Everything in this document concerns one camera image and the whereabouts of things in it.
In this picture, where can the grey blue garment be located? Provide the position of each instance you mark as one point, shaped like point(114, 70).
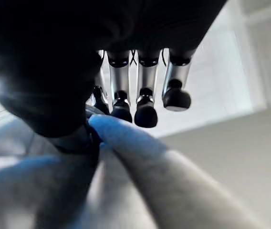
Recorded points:
point(130, 186)

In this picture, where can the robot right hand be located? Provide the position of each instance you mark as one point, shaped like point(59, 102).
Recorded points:
point(54, 47)

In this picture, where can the white door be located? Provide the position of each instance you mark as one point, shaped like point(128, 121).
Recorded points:
point(257, 57)

